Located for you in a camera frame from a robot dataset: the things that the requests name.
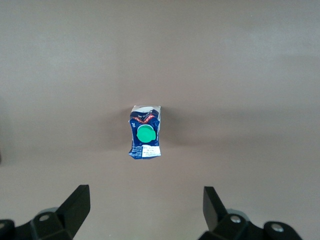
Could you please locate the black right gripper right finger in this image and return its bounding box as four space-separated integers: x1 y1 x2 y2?
199 186 265 240

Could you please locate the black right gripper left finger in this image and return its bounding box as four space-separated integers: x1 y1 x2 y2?
14 184 91 240

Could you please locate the blue milk carton green cap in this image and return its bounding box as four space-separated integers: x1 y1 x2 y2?
127 104 162 160

